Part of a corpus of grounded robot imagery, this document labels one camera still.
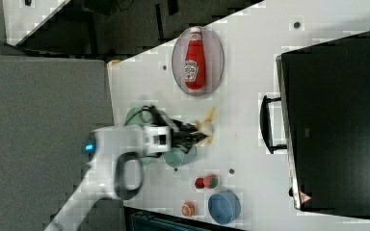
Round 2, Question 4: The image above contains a red toy strawberry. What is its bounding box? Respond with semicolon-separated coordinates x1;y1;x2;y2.
203;174;219;189

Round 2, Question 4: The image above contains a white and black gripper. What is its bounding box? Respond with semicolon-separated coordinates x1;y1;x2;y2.
142;117;207;155

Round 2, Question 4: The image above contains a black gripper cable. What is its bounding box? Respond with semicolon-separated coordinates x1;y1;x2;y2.
131;105;168;126

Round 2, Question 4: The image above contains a black toaster oven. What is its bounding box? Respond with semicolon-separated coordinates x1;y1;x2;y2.
260;31;370;219

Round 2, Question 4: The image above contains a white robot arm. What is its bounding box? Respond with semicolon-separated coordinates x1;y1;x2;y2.
44;120;214;231

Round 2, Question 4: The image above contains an orange slice toy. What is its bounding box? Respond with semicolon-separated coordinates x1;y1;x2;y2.
181;201;196;218

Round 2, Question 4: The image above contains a blue plastic cup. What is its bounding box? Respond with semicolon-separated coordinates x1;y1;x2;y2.
208;191;241;225

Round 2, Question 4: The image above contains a grey round plate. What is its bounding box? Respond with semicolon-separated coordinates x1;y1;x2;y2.
172;27;225;96

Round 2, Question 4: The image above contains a green cup with handle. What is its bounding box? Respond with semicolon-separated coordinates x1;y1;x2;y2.
141;144;198;168

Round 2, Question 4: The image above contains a red toy tomato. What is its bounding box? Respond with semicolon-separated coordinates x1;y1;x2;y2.
195;177;204;189

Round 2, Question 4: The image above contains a red ketchup bottle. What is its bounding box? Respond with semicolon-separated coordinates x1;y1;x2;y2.
184;27;205;90

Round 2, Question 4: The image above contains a peeled toy banana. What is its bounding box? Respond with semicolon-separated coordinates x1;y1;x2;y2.
194;108;215;146

